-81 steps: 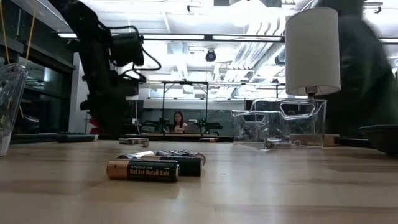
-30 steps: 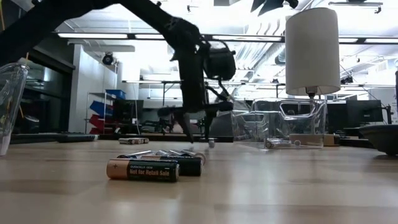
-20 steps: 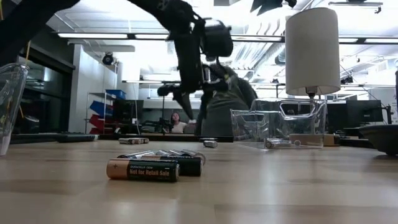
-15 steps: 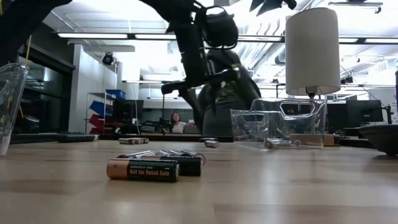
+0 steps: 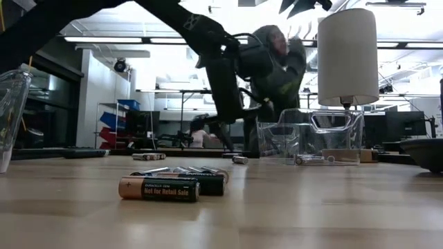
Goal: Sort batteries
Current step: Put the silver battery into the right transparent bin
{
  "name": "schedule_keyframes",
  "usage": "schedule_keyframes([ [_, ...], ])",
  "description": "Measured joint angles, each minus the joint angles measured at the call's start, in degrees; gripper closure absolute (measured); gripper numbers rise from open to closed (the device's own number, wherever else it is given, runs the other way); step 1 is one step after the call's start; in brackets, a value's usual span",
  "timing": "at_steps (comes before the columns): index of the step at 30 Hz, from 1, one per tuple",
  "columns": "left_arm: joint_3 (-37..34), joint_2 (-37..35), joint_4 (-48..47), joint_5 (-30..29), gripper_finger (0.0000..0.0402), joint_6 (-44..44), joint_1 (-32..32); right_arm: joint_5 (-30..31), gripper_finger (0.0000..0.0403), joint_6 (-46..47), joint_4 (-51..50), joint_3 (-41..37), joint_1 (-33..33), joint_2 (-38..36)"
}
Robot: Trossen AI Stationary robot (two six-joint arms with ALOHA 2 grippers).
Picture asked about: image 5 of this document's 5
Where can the cardboard box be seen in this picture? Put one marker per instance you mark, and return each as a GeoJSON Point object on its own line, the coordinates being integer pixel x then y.
{"type": "Point", "coordinates": [368, 155]}

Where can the ceiling light strip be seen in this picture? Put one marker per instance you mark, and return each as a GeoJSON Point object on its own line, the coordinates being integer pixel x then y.
{"type": "Point", "coordinates": [167, 41]}
{"type": "Point", "coordinates": [424, 45]}
{"type": "Point", "coordinates": [387, 44]}
{"type": "Point", "coordinates": [104, 39]}

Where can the small blue shelf bin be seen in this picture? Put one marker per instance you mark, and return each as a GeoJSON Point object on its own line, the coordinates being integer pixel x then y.
{"type": "Point", "coordinates": [128, 104]}

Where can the round black bin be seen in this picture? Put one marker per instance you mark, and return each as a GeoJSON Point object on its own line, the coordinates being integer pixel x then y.
{"type": "Point", "coordinates": [34, 138]}

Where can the metal shelf rack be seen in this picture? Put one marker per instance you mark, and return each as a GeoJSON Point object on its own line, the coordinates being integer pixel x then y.
{"type": "Point", "coordinates": [97, 131]}

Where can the large blue shelf bin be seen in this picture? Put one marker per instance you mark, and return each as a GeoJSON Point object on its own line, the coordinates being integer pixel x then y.
{"type": "Point", "coordinates": [110, 121]}

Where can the clear plastic bin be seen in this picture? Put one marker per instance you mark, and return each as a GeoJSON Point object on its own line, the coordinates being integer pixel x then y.
{"type": "Point", "coordinates": [14, 103]}
{"type": "Point", "coordinates": [346, 145]}

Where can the person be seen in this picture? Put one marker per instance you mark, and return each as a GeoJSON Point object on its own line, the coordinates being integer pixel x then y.
{"type": "Point", "coordinates": [199, 138]}
{"type": "Point", "coordinates": [280, 86]}

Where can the red shelf bin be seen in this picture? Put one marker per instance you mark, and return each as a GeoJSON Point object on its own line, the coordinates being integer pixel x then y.
{"type": "Point", "coordinates": [107, 135]}

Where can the white shade wooden base lamp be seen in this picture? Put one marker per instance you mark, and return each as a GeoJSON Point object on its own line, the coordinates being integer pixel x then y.
{"type": "Point", "coordinates": [346, 58]}

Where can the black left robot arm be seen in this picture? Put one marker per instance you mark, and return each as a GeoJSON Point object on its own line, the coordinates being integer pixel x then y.
{"type": "Point", "coordinates": [180, 17]}

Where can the black monitor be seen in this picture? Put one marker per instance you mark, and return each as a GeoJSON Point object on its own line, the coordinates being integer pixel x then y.
{"type": "Point", "coordinates": [405, 122]}
{"type": "Point", "coordinates": [142, 124]}

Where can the dark glass cabinet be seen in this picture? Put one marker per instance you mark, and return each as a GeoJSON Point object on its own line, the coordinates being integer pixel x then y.
{"type": "Point", "coordinates": [52, 121]}

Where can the black metal rig frame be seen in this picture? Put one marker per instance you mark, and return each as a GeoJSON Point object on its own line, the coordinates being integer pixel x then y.
{"type": "Point", "coordinates": [187, 155]}

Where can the black ceiling spotlight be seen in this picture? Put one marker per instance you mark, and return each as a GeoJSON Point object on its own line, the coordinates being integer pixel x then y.
{"type": "Point", "coordinates": [386, 89]}
{"type": "Point", "coordinates": [120, 65]}

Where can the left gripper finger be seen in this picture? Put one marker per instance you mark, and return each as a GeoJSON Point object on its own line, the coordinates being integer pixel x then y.
{"type": "Point", "coordinates": [216, 129]}
{"type": "Point", "coordinates": [231, 136]}

